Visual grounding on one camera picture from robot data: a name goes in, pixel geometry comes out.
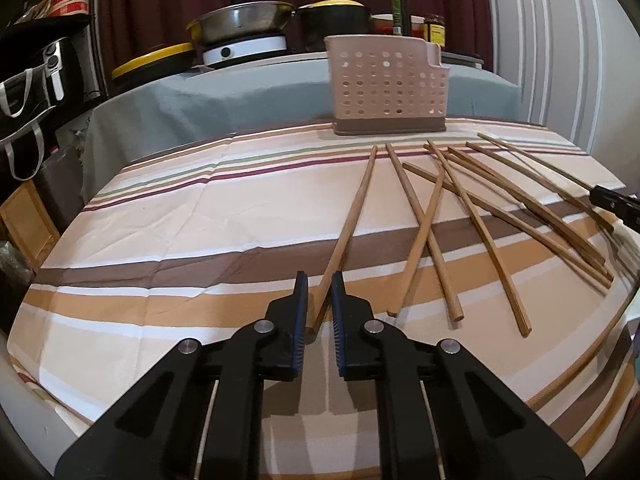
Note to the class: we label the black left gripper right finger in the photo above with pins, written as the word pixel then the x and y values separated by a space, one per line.
pixel 442 414

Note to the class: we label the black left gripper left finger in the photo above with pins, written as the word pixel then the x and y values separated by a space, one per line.
pixel 197 413

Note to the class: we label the striped tablecloth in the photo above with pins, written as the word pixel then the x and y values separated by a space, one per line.
pixel 197 242

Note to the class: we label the white cabinet doors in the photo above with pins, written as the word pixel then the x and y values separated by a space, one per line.
pixel 576 63

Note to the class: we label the grey cutting board tray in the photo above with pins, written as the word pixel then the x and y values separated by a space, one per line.
pixel 462 60

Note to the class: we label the wooden board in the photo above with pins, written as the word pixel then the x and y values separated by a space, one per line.
pixel 29 225

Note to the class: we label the yellow label sauce jar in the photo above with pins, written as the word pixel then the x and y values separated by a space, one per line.
pixel 435 30

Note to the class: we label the perforated white utensil caddy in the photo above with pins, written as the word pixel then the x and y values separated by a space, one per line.
pixel 386 85

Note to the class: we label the white bowl red contents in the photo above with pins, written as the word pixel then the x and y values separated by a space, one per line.
pixel 383 24

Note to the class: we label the dark olive oil bottle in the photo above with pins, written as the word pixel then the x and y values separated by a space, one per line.
pixel 400 26

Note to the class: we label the grey-blue table cover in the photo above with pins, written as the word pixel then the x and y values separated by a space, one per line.
pixel 198 107

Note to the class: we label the black pot yellow lid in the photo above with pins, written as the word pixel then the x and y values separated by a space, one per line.
pixel 326 18

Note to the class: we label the flat yellow-rimmed black pan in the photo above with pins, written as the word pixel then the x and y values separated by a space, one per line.
pixel 160 63

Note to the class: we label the black air fryer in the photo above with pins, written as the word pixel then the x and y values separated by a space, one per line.
pixel 68 79

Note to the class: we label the white induction cooker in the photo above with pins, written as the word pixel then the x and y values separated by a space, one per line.
pixel 244 50

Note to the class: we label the steel wok with lid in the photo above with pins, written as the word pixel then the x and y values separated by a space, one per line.
pixel 240 20

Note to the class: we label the red white checked tin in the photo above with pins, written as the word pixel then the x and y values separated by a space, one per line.
pixel 68 7

